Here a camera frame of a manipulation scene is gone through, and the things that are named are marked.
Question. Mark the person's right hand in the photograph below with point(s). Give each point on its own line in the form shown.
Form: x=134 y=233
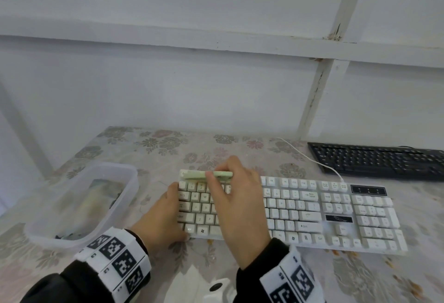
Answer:
x=239 y=216

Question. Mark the person's left hand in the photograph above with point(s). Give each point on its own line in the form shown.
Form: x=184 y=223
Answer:
x=156 y=226

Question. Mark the clear plastic container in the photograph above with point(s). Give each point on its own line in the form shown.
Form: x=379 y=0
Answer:
x=121 y=181

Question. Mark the green brush yellow bristles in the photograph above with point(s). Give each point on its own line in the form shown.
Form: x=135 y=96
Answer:
x=194 y=174

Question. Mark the white keyboard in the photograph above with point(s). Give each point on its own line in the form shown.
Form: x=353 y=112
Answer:
x=312 y=216

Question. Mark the black keyboard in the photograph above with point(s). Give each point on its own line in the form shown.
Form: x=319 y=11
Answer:
x=378 y=162

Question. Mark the person's left forearm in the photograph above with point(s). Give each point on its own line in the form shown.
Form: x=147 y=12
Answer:
x=69 y=285

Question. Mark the person's right forearm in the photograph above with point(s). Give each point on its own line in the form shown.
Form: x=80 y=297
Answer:
x=253 y=282

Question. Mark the white marker left wristband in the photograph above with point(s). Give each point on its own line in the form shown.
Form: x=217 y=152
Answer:
x=114 y=257

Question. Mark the white marker wristband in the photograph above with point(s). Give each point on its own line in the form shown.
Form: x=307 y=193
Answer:
x=114 y=257
x=291 y=278

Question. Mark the white marker right wristband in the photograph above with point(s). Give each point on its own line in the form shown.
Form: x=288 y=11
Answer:
x=291 y=278

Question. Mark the floral tablecloth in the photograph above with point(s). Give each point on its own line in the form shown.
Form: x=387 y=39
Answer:
x=347 y=271

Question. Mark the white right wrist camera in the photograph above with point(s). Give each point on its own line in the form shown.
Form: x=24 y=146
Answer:
x=218 y=289

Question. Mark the white wooden frame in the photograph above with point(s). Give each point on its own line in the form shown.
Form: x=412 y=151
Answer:
x=138 y=35

